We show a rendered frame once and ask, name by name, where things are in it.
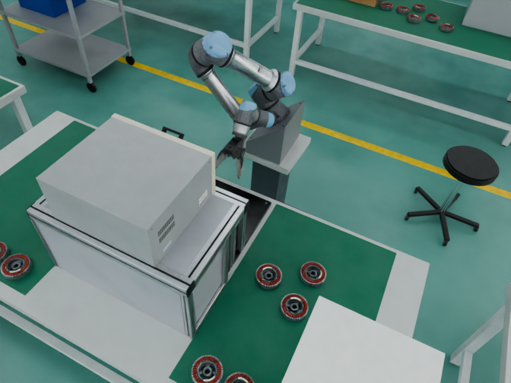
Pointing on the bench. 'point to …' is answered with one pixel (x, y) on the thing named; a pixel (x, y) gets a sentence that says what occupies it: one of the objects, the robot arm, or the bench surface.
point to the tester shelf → (211, 223)
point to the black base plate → (257, 205)
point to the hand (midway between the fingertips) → (226, 174)
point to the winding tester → (131, 187)
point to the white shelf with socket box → (359, 351)
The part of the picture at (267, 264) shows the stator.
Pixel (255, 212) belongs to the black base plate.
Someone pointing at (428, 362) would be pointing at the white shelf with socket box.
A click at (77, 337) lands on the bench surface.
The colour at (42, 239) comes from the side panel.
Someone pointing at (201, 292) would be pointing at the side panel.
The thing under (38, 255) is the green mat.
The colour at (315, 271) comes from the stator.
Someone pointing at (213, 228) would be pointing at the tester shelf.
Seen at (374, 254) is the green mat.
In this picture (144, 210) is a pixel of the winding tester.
